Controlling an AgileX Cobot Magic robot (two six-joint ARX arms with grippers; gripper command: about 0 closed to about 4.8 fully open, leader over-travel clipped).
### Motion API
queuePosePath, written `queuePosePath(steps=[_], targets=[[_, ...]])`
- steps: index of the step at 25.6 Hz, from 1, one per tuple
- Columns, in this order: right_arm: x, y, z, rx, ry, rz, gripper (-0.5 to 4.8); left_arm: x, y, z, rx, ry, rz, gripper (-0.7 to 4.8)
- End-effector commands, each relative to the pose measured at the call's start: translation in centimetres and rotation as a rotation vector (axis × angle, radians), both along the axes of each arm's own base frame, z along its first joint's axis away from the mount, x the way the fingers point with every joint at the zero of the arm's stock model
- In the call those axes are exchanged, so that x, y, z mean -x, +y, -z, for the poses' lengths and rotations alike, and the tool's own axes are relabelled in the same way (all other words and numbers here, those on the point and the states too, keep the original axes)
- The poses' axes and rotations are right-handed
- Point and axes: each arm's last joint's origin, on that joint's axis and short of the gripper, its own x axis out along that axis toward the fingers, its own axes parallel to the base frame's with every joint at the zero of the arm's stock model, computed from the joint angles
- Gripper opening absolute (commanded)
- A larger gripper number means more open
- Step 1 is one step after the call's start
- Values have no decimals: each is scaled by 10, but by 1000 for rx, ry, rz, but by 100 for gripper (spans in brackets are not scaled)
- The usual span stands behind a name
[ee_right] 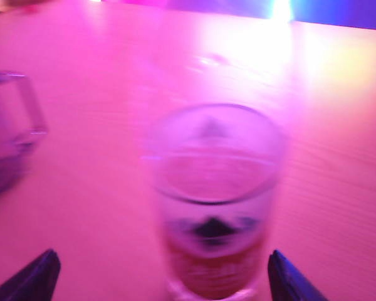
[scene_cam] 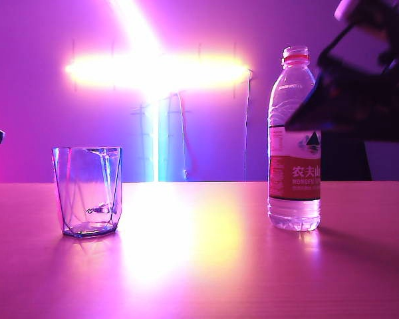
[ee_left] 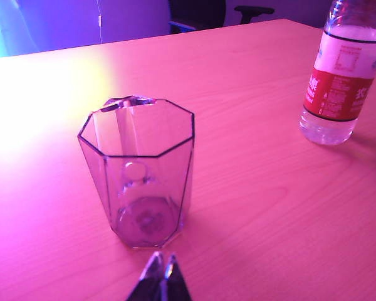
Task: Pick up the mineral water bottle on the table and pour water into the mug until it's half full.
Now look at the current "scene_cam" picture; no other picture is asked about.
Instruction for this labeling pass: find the clear water bottle red label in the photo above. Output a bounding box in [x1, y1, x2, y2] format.
[267, 45, 322, 232]

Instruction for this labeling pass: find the black office chair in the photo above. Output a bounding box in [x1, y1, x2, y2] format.
[320, 139, 372, 182]

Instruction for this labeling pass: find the clear faceted drinking glass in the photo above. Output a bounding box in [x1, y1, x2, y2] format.
[51, 146, 123, 239]

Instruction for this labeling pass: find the horizontal glowing light bar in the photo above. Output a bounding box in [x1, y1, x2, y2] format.
[64, 52, 251, 91]

